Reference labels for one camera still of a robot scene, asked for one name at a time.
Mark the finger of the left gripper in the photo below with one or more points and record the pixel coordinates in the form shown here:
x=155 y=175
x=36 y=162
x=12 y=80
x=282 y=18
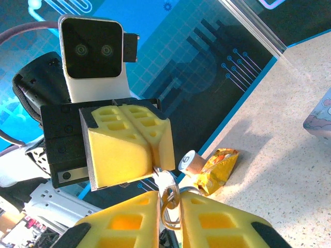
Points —
x=116 y=155
x=160 y=139

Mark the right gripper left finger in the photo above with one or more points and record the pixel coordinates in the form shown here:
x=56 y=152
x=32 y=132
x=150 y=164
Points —
x=124 y=224

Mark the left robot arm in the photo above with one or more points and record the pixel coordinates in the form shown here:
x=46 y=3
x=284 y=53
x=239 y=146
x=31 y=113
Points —
x=10 y=175

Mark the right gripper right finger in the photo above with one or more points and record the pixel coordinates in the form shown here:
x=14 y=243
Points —
x=219 y=227

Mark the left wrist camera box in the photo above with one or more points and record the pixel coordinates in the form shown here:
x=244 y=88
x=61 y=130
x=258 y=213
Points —
x=91 y=46

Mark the white pull-tab can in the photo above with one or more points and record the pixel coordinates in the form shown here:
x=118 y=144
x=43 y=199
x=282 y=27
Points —
x=191 y=165

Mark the aluminium frame post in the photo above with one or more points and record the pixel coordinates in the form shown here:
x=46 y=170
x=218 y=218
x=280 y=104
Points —
x=254 y=25

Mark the yellow snack bag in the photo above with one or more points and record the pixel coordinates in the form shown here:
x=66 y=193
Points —
x=217 y=170

